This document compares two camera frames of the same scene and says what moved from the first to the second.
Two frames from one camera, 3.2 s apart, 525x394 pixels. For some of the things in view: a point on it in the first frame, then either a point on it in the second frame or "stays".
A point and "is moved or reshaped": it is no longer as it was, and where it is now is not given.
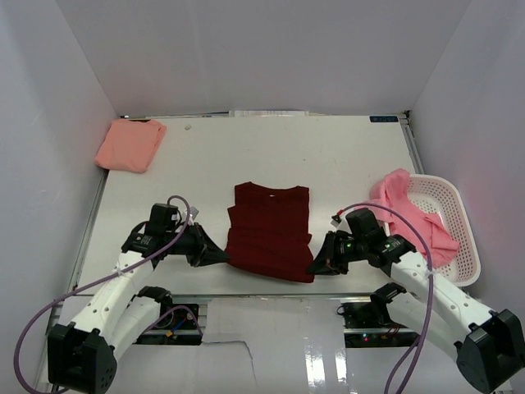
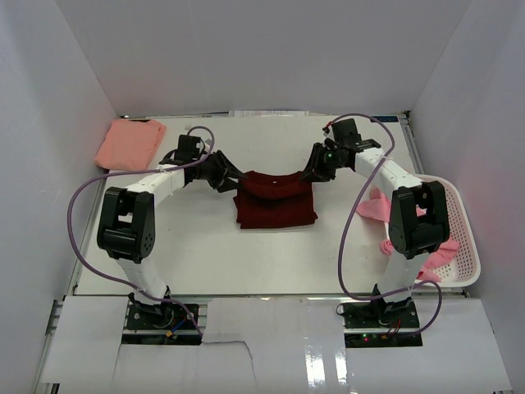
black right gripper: x=327 y=263 -> x=314 y=171
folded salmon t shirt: x=130 y=144 stays
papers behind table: x=267 y=113 stays
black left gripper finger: x=205 y=252 -> x=224 y=175
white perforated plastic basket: x=439 y=196 stays
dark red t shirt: x=269 y=232 is moved or reshaped
